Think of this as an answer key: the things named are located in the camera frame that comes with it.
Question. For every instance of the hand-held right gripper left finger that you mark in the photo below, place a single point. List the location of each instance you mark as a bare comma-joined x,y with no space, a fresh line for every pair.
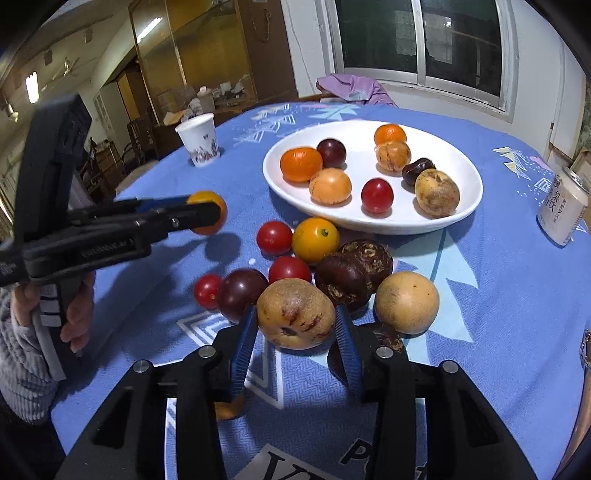
244,350

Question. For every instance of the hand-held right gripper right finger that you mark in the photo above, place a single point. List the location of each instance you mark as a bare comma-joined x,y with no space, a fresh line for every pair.
348,355

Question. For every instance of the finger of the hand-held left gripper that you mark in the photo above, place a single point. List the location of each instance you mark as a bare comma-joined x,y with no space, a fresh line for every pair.
161,201
194,214

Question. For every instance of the small orange kumquat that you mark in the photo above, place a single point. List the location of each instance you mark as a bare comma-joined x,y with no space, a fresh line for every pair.
210,229

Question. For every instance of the dark red plum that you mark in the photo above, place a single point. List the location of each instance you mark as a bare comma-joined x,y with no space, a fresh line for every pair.
331,152
240,293

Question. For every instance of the brown streaked pear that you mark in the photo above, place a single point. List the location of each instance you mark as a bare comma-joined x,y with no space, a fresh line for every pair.
295,314

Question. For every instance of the pale tan pear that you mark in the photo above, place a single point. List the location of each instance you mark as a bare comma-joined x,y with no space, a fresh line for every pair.
406,302

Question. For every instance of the orange mandarin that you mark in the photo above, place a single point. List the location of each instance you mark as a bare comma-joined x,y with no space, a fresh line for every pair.
301,164
390,134

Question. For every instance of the yellow tomato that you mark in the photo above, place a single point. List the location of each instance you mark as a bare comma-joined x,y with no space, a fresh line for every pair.
316,240

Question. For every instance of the orange tan pear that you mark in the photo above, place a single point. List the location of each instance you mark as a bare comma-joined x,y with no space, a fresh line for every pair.
330,187

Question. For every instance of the yellow speckled pear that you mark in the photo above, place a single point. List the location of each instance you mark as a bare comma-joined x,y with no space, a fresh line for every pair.
437,194

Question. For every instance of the tan mottled pear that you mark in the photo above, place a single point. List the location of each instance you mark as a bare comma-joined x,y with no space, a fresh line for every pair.
392,157

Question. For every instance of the white plate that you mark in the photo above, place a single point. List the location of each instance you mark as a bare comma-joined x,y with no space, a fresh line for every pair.
443,147

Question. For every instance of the person's left forearm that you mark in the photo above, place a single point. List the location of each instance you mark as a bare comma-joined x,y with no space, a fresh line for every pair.
23,369

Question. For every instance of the person's left hand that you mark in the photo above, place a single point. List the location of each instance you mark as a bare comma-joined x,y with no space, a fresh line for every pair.
81,314

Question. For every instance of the dark wooden chair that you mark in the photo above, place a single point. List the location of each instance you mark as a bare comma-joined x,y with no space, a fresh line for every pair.
138,138

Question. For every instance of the white paper cup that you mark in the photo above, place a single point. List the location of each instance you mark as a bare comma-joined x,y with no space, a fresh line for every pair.
198,138

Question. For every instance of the ceiling light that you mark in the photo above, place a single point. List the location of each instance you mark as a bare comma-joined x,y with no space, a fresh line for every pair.
32,88

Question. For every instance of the pile of white containers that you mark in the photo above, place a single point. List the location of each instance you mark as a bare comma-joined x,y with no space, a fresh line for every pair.
203,99

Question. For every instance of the blue printed tablecloth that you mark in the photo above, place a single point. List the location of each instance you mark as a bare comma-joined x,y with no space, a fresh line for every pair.
485,286

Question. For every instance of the wooden glass cabinet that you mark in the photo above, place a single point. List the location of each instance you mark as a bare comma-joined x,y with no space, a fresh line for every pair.
207,46

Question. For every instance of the purple cloth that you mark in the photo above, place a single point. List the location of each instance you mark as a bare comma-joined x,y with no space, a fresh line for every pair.
351,87

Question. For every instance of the sliding window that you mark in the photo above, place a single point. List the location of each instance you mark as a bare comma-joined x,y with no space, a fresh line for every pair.
378,41

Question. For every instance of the pale drink can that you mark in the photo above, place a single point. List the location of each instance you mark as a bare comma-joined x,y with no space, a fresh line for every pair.
561,207

